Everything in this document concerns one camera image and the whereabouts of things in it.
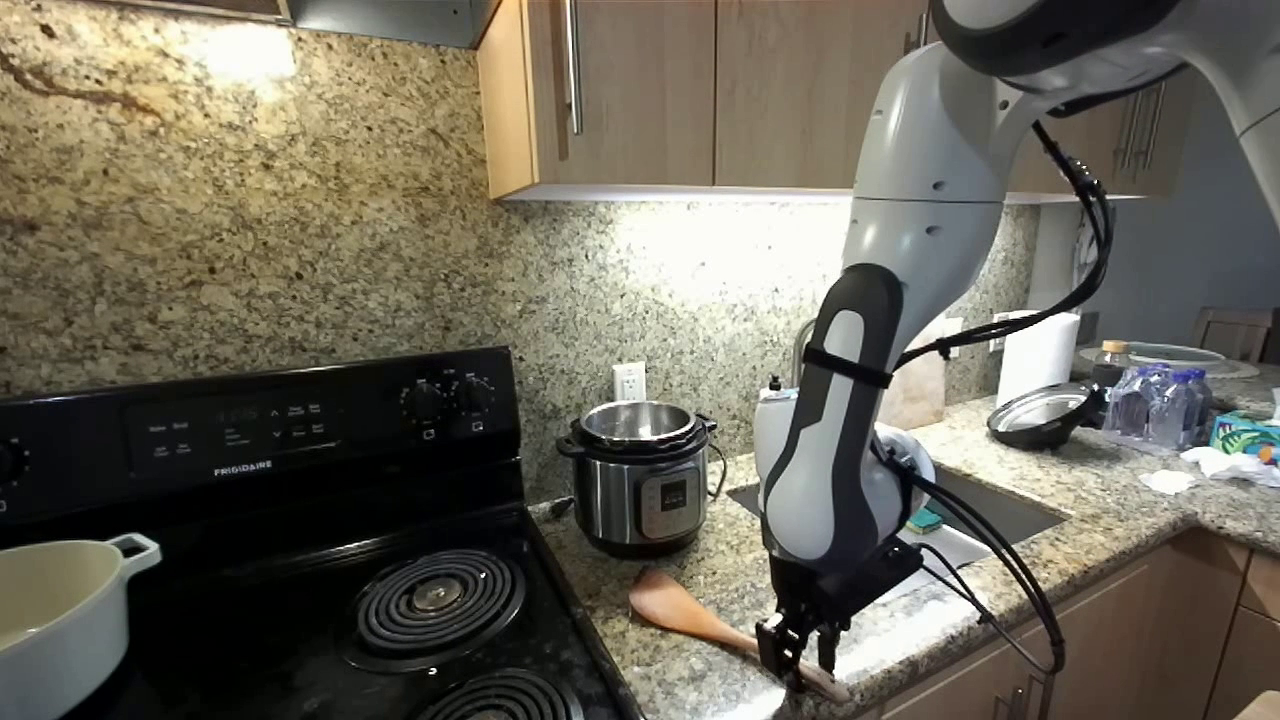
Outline wooden spatula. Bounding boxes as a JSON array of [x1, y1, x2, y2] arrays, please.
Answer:
[[622, 567, 854, 703]]

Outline metal range hood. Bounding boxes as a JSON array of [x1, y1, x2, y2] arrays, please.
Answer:
[[284, 0, 502, 56]]

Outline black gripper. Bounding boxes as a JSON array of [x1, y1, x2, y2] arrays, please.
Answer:
[[754, 537, 928, 691]]

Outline stainless steel sink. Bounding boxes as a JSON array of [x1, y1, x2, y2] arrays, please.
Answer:
[[723, 457, 1070, 579]]

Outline white paper towel roll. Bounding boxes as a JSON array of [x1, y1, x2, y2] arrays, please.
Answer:
[[995, 306, 1085, 411]]

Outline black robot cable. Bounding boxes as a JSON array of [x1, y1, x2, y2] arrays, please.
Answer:
[[887, 115, 1118, 682]]

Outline wooden lower cabinets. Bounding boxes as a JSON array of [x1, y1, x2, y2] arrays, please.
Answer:
[[863, 531, 1280, 720]]

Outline stainless steel pressure cooker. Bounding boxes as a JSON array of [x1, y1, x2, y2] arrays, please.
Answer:
[[552, 397, 730, 558]]

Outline white pot with handles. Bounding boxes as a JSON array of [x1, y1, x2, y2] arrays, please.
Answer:
[[0, 527, 169, 720]]

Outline black frying pan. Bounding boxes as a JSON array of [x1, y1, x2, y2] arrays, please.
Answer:
[[983, 378, 1112, 457]]

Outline green sponge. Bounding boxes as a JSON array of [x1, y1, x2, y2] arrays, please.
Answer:
[[905, 483, 947, 537]]

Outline white wall outlet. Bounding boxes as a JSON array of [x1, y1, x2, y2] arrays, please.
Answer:
[[610, 360, 653, 406]]

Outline wooden upper cabinet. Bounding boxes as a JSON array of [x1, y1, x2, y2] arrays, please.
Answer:
[[472, 0, 1192, 209]]

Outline white soap bottle black cap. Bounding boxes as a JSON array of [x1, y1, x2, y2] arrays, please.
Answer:
[[753, 371, 803, 494]]

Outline clear plastic container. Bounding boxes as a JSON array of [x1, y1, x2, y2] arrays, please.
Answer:
[[1103, 360, 1220, 457]]

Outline black electric stove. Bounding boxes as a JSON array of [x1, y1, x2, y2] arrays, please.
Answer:
[[0, 343, 633, 720]]

